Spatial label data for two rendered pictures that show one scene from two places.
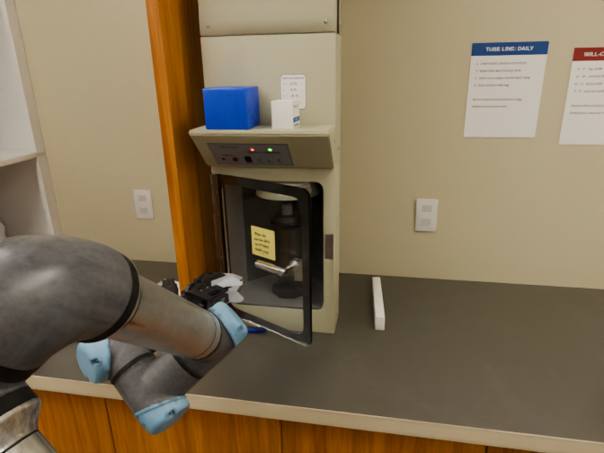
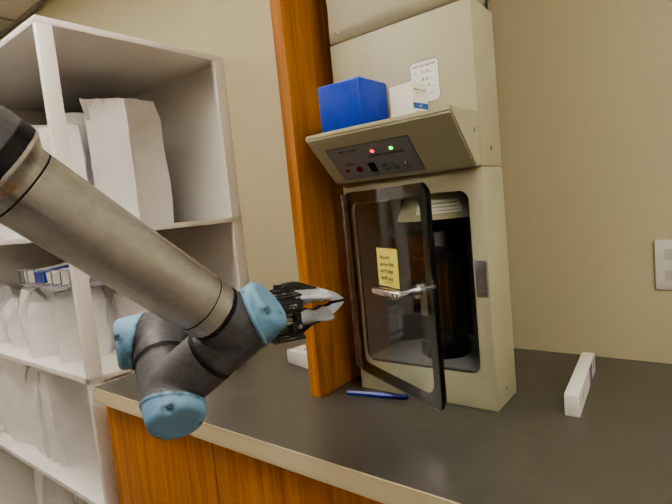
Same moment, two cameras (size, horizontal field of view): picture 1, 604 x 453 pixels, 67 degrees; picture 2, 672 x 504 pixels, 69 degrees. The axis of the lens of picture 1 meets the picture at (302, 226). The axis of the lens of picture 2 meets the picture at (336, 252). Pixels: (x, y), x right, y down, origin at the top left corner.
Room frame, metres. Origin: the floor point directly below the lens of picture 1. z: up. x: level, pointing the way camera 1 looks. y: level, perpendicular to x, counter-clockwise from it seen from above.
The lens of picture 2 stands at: (0.16, -0.25, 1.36)
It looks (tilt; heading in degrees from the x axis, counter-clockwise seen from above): 5 degrees down; 27
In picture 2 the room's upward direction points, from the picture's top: 6 degrees counter-clockwise
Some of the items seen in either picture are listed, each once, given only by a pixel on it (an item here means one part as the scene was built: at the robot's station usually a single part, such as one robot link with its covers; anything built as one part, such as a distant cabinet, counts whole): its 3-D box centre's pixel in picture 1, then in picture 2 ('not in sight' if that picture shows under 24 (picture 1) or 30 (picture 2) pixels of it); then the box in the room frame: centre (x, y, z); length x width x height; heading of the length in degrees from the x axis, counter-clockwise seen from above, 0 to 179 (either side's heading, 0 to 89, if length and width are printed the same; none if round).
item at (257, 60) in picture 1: (283, 186); (436, 213); (1.24, 0.05, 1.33); 0.32 x 0.25 x 0.77; 79
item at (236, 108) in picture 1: (232, 107); (353, 108); (1.08, 0.15, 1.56); 0.10 x 0.10 x 0.09; 79
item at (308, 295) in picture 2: (231, 282); (322, 296); (0.86, 0.15, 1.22); 0.09 x 0.06 x 0.03; 142
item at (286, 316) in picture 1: (262, 258); (388, 289); (1.04, 0.10, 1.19); 0.30 x 0.01 x 0.40; 52
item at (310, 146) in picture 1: (264, 148); (388, 150); (1.06, 0.08, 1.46); 0.32 x 0.11 x 0.10; 79
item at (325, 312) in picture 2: (232, 295); (323, 314); (0.86, 0.15, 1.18); 0.09 x 0.06 x 0.03; 142
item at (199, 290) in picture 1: (193, 310); (262, 317); (0.77, 0.21, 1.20); 0.12 x 0.09 x 0.08; 142
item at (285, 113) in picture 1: (285, 113); (409, 102); (1.05, 0.03, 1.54); 0.05 x 0.05 x 0.06; 73
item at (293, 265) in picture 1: (275, 265); (394, 291); (0.98, 0.06, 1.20); 0.10 x 0.05 x 0.03; 52
